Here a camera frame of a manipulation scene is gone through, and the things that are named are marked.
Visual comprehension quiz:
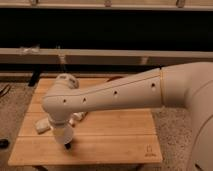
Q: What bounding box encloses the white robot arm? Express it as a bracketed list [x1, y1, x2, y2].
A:
[42, 62, 213, 171]

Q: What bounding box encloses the white wrapped eraser block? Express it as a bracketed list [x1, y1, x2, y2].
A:
[35, 118, 50, 134]

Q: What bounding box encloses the black marker eraser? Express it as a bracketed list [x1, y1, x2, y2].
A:
[65, 143, 71, 150]

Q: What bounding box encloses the white tube with cap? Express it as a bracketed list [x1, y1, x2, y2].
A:
[69, 112, 87, 126]

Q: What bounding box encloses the wooden table board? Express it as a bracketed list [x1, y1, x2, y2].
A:
[8, 78, 162, 166]

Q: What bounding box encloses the black object on floor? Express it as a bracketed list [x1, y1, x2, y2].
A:
[0, 139, 10, 149]

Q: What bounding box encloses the black table leg bracket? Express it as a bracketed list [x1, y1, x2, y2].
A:
[28, 70, 41, 87]

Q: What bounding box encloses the metal rail beam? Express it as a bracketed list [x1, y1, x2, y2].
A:
[0, 47, 213, 66]

